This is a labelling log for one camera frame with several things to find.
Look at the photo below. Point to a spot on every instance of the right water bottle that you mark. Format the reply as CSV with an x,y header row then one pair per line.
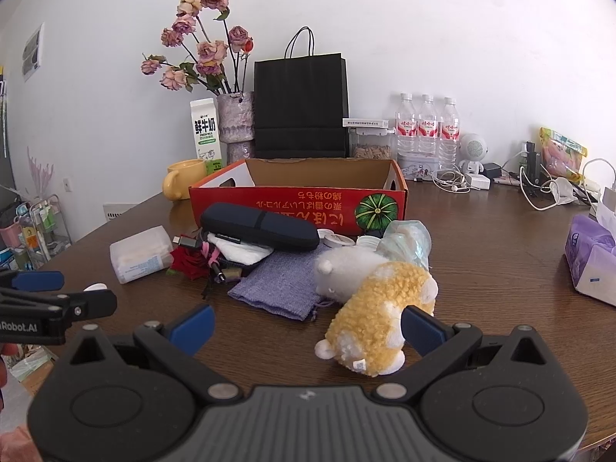
x,y
449,135

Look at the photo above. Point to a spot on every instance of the white jar lid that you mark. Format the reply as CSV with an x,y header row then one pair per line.
x,y
368,241

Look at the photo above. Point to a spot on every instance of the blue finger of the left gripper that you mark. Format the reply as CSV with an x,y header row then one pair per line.
x,y
32,280

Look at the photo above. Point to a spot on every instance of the left water bottle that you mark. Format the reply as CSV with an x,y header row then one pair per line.
x,y
406,125

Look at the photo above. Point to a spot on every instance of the middle water bottle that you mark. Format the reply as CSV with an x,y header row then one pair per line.
x,y
428,126

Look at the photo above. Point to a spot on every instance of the white round disc device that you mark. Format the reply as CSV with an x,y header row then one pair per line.
x,y
333,240

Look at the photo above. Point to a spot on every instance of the white flat box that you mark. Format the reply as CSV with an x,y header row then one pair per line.
x,y
366,123

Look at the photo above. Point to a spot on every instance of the red cardboard box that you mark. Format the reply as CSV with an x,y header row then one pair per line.
x,y
348,196

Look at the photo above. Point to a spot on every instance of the black power adapter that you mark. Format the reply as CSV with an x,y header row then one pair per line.
x,y
492,171

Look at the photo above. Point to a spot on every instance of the purple cloth pouch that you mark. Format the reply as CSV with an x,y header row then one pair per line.
x,y
283,284

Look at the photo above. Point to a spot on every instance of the wire rack with items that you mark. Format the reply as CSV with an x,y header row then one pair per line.
x,y
36,232

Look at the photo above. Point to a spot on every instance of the white robot figurine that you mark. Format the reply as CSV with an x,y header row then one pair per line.
x,y
472,150

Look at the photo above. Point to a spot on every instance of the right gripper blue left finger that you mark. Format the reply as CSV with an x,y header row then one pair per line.
x,y
170,349

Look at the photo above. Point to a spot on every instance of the yellow snack packet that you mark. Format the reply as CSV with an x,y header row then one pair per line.
x,y
561,156

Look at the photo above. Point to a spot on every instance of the navy blue zip case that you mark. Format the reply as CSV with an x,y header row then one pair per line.
x,y
250,225

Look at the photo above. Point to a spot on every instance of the dried rose bouquet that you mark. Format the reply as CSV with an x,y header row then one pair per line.
x,y
216,54

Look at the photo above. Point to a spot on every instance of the purple ceramic vase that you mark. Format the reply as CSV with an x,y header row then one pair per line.
x,y
236,125

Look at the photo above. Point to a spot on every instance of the black paper bag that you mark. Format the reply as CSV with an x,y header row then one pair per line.
x,y
299,104

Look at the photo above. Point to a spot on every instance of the clear seed container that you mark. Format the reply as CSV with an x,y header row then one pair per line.
x,y
372,143

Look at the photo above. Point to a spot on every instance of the grey metal tin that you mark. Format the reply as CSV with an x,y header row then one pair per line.
x,y
418,166

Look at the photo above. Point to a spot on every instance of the white quilted pad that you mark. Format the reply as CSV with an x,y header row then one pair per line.
x,y
241,253

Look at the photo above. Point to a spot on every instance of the white earphones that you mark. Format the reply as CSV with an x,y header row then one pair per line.
x,y
452,181

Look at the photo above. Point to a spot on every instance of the yellow ceramic mug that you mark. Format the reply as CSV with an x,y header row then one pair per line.
x,y
181,176

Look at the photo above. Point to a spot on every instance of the yellow white plush toy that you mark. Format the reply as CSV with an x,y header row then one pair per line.
x,y
365,335

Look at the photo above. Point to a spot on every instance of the red fabric rose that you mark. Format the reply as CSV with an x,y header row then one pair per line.
x,y
189,262

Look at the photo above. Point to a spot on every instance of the water bottle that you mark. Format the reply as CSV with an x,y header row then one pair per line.
x,y
449,135
406,125
428,126

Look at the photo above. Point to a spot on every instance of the white charger block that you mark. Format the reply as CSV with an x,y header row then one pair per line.
x,y
478,182

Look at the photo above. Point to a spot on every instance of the purple tissue pack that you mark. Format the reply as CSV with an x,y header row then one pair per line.
x,y
590,255

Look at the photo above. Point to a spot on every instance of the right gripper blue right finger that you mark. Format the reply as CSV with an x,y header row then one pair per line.
x,y
443,349

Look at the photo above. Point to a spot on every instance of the clear plastic bag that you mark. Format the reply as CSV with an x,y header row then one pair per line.
x,y
406,241

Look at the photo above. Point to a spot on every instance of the white green milk carton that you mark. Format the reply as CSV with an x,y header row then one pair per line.
x,y
206,134

